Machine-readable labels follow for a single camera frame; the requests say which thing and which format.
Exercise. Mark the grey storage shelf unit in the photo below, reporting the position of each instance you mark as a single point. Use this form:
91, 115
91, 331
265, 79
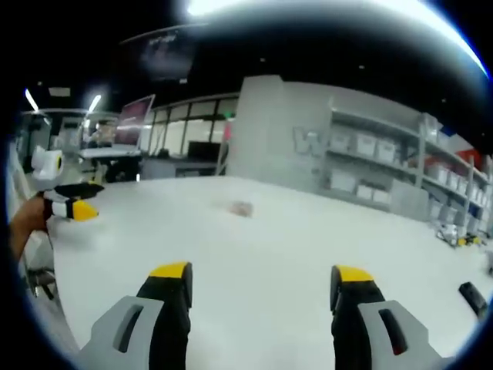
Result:
408, 162

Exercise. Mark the grey partition wall panel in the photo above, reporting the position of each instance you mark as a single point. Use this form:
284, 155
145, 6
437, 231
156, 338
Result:
277, 131

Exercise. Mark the black remote-like device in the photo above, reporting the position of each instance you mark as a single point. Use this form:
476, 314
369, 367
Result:
473, 297

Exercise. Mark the ceiling-hung dark screen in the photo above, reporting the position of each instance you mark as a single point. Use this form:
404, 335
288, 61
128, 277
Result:
165, 56

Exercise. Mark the small yellow black parts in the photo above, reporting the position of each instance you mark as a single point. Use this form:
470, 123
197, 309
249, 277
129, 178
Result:
460, 236

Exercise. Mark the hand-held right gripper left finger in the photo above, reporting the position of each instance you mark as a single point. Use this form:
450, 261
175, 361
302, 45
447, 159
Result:
161, 308

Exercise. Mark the red standing display board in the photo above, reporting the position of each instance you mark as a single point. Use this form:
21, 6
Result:
133, 121

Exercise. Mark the black monitor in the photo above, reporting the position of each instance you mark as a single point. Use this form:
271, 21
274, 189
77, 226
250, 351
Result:
204, 149

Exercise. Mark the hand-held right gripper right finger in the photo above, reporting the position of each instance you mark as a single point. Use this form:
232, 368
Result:
358, 308

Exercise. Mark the white workbench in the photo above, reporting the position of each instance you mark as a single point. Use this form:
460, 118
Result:
109, 162

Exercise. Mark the person's left hand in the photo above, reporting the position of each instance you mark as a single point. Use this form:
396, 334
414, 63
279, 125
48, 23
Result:
29, 217

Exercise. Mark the row of white storage bins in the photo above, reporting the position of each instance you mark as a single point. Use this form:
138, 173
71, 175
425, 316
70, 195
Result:
408, 169

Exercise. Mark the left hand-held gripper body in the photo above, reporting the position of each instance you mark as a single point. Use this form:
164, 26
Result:
45, 165

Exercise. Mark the clear resealable bag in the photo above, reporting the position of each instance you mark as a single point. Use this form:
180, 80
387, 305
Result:
241, 208

